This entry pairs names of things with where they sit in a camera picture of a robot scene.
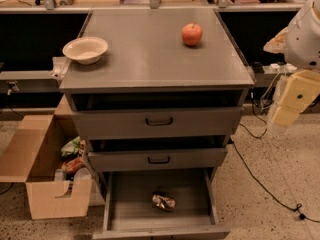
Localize white charger cables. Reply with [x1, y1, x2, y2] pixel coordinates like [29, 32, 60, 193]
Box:
[259, 71, 284, 113]

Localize orange snack bag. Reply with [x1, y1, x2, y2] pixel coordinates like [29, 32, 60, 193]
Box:
[61, 157, 84, 174]

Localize grey middle drawer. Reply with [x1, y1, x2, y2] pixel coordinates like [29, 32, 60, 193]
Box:
[88, 136, 227, 172]

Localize grey top drawer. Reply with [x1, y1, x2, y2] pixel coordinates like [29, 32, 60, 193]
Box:
[66, 89, 246, 140]

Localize green snack bag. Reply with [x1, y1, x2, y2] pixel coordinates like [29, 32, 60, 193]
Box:
[61, 136, 80, 157]

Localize grey drawer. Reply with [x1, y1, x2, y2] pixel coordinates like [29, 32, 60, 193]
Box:
[88, 136, 227, 172]
[92, 168, 230, 240]
[66, 89, 246, 140]

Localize white power strip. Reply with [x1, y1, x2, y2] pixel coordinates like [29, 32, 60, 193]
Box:
[269, 63, 296, 74]

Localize crushed shiny orange can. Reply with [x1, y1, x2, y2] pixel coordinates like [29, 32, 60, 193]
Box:
[152, 193, 176, 211]

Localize red apple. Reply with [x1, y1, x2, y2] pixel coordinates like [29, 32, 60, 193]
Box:
[181, 23, 202, 46]

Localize white paper bowl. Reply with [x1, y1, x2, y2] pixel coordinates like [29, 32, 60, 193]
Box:
[62, 37, 108, 65]

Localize open cardboard box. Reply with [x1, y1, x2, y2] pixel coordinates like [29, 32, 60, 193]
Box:
[0, 99, 93, 220]

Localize black floor cable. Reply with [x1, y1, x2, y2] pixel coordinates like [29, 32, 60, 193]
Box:
[231, 100, 320, 224]

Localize grey bottom drawer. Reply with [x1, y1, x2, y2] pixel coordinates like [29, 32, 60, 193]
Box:
[92, 168, 230, 240]

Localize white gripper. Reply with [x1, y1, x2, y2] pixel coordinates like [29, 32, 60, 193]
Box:
[263, 27, 320, 128]

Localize grey drawer cabinet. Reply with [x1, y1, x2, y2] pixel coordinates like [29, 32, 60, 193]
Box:
[59, 7, 256, 240]

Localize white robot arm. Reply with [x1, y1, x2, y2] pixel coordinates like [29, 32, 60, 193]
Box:
[263, 0, 320, 131]

